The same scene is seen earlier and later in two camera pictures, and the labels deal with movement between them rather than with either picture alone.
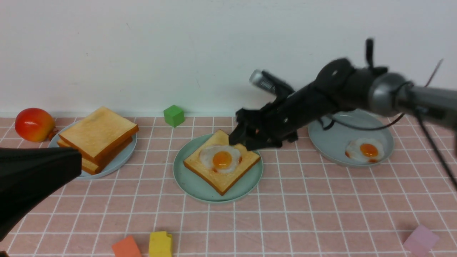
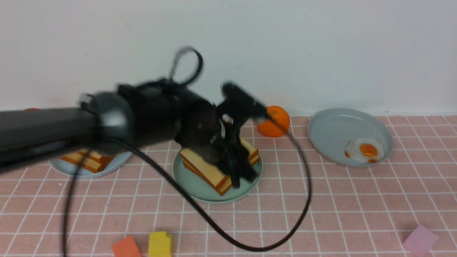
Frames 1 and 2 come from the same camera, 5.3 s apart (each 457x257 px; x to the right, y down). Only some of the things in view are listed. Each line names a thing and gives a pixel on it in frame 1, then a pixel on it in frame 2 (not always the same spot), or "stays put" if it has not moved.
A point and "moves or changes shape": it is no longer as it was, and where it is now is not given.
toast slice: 99,132 moves or changes shape
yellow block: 160,244 stays put
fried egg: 368,150 stays put
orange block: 126,247 stays put
